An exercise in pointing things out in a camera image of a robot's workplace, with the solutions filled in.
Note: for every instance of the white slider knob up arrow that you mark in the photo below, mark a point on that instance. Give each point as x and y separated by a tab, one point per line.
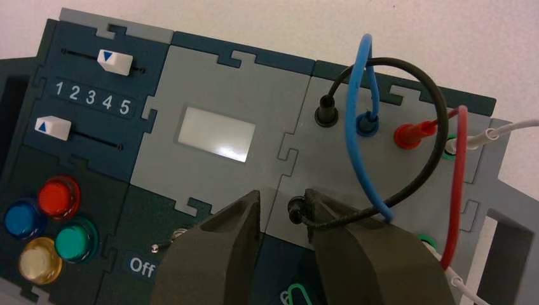
52	128

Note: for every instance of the blue round push button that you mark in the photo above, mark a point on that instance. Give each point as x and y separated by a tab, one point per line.
20	219

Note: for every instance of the grey and teal task board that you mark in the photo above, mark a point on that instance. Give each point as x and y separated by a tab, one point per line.
236	84

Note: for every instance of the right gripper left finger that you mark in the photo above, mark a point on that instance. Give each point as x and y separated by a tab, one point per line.
210	261

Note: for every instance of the yellow round push button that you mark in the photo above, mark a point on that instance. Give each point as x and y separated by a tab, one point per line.
38	261

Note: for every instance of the white rectangular display screen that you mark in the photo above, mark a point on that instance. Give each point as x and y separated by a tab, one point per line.
215	134

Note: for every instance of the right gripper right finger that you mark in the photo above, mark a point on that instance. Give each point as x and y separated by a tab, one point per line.
379	269

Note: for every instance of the small metal toggle switch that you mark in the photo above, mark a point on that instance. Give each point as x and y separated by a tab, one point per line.
177	235

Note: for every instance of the white slider knob down arrow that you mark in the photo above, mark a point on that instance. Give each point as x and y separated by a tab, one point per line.
114	62

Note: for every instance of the green paper clip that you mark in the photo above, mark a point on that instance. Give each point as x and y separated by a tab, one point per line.
300	288

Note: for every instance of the green banana socket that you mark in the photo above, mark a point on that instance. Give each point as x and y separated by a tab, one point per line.
429	242
447	155

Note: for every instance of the green round push button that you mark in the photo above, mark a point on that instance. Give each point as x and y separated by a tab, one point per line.
73	243

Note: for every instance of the red round push button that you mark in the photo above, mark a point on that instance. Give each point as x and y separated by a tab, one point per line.
57	198

